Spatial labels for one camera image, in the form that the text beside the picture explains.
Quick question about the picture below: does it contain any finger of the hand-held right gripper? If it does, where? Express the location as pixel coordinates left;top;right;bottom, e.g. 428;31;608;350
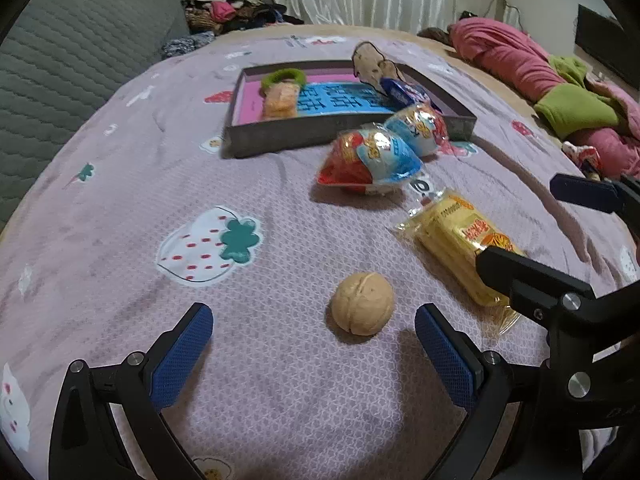
550;173;640;216
475;247;596;328

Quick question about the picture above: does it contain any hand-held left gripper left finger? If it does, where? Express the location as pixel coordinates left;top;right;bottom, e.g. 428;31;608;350
50;302;215;480

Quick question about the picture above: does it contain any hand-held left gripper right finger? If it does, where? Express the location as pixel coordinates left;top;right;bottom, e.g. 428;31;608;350
415;303;583;480

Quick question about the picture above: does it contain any yellow snack packet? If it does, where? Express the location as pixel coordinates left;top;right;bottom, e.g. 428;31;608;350
391;187;526;336

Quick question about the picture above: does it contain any brown walnut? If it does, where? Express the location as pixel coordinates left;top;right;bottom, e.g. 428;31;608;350
331;271;396;337

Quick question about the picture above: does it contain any toy egg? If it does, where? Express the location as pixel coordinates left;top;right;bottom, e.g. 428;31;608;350
316;124;423;196
385;102;451;158

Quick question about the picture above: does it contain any blue cookie packet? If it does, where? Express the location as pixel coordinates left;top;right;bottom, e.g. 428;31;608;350
379;76;443;113

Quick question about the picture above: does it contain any grey shallow cardboard box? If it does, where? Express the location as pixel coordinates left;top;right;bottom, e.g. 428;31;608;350
221;60;477;159

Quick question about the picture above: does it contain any brown plush toy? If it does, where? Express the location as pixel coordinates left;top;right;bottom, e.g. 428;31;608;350
351;41;401;96

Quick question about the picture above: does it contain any orange wafer snack packet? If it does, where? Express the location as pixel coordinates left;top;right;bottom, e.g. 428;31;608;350
262;81;302;120

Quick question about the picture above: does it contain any green fuzzy hair scrunchie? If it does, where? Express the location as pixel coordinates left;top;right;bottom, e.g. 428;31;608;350
260;67;307;93

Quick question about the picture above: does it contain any green fleece blanket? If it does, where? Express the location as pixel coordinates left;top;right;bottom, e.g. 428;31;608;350
532;55;636;138

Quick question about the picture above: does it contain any purple printed blanket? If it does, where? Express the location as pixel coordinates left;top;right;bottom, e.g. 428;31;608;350
0;35;640;480

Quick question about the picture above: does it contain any black television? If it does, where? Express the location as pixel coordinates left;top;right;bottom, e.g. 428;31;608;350
575;4;640;86

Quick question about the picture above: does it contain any pink quilt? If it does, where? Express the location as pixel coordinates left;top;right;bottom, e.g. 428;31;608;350
447;17;640;178

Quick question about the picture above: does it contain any dark brown cloth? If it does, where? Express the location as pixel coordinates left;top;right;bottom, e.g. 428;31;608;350
417;27;453;48

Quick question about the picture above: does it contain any blue floral cloth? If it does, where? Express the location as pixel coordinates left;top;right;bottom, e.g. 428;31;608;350
161;31;216;59

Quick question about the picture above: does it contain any grey quilted headboard cover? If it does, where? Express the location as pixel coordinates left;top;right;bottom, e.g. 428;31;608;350
0;0;191;231

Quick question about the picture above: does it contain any pile of clothes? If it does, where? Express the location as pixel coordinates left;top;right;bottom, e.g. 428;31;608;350
182;0;306;36

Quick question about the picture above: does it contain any white cable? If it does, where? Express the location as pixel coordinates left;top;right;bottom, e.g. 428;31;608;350
487;0;521;26

